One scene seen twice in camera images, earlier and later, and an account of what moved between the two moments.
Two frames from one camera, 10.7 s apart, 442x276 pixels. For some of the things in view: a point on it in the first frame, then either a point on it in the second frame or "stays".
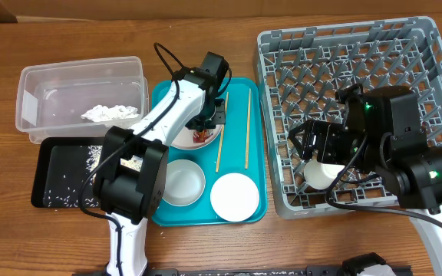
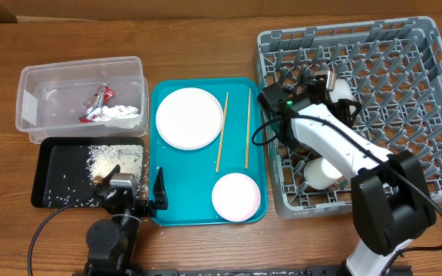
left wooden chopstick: [222, 136] stays
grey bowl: [184, 182] -> [342, 90]
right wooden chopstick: [248, 129] stays
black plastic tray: [60, 166] stays
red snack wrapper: [200, 136] -> [95, 102]
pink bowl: [235, 197] stays
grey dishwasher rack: [299, 72] stays
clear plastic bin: [81, 98] stays
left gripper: [220, 116] -> [150, 208]
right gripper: [328, 132] -> [343, 111]
